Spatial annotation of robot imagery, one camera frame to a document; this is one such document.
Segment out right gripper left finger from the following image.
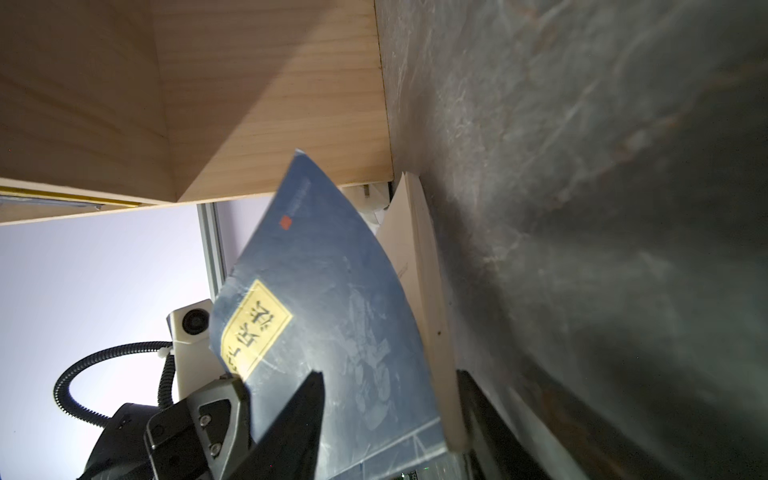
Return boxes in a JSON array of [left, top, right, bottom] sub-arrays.
[[230, 371, 325, 479]]

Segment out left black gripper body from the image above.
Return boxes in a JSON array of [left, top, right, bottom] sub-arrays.
[[79, 403, 180, 479]]

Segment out wooden two-tier shelf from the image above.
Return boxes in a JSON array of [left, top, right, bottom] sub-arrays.
[[1, 1, 393, 224]]

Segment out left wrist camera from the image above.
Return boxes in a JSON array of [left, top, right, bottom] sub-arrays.
[[167, 299, 226, 400]]

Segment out aluminium rail with cable duct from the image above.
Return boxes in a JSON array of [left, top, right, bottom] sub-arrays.
[[197, 203, 227, 300]]

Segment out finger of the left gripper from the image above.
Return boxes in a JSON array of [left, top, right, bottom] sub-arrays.
[[145, 377, 251, 479]]

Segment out blue folder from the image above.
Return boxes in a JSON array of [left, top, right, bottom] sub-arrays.
[[210, 152, 462, 479]]

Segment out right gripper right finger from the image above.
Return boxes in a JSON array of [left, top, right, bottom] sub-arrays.
[[457, 370, 549, 479]]

